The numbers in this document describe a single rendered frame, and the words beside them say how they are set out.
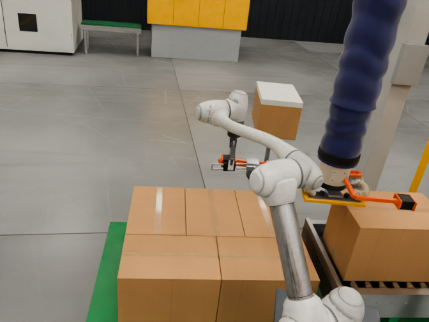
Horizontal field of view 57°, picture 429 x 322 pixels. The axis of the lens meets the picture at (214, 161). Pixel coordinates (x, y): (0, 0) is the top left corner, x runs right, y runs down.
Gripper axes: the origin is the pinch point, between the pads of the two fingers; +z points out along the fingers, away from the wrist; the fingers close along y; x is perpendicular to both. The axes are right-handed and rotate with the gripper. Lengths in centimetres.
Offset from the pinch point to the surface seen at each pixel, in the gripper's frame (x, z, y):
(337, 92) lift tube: -49, -47, -2
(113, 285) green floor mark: 72, 119, 17
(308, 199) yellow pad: -44.2, 11.3, -12.5
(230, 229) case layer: -8, 65, 24
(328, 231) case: -72, 53, 17
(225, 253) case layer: -4, 65, -1
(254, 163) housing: -13.3, -1.3, -0.6
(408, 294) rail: -110, 60, -27
